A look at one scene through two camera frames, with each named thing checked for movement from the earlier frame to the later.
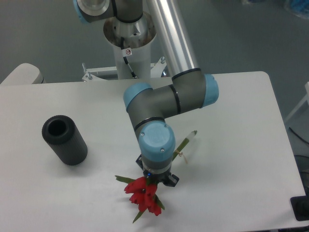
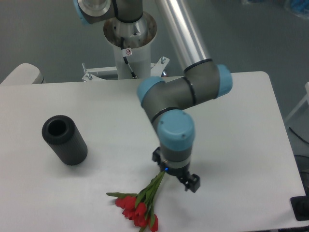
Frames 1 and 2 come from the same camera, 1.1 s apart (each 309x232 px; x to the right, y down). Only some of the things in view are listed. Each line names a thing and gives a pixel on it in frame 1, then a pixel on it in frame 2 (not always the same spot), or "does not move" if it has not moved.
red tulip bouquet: x=143 y=191 to x=138 y=207
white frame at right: x=306 y=96 does not move
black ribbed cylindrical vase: x=61 y=133 does not move
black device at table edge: x=300 y=206 does not move
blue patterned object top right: x=301 y=7 does not move
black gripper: x=151 y=178 to x=191 y=182
